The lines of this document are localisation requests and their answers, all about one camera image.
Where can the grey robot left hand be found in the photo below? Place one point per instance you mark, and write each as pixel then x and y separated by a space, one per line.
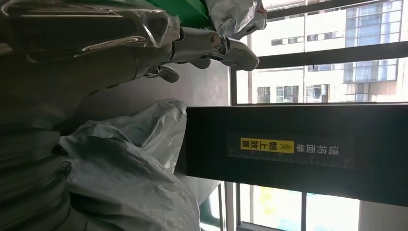
pixel 79 47

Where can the plain grey plastic package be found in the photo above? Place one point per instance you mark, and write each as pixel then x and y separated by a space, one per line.
pixel 121 165

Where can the plastic package with red print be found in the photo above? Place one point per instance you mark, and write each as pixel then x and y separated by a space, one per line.
pixel 232 19

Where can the yellow and black machine label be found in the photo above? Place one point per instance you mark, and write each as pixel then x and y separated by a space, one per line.
pixel 287 150

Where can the ribbed grey left arm sleeve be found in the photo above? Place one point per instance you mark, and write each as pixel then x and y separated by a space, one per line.
pixel 28 178

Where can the dark window frame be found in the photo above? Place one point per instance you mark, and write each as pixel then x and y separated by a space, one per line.
pixel 318 55

